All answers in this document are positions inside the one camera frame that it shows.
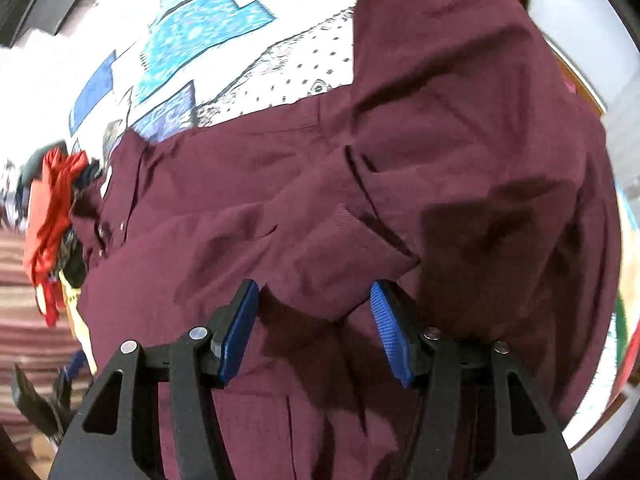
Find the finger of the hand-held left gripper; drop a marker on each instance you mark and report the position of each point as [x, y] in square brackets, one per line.
[35, 405]

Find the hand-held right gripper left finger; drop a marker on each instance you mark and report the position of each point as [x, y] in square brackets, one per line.
[239, 330]

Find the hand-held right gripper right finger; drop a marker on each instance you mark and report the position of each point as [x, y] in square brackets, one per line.
[389, 330]

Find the black patterned garment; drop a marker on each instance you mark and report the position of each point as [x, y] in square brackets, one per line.
[70, 260]

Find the maroon button-up shirt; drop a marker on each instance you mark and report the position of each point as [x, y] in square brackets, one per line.
[300, 185]

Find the yellow garment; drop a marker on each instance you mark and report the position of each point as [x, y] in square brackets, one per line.
[80, 320]

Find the red garment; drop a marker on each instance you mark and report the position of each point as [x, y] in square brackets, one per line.
[50, 220]

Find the striped curtain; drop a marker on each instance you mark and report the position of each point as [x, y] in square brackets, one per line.
[20, 310]

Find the blue patchwork bed sheet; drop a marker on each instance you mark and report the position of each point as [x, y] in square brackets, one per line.
[210, 25]

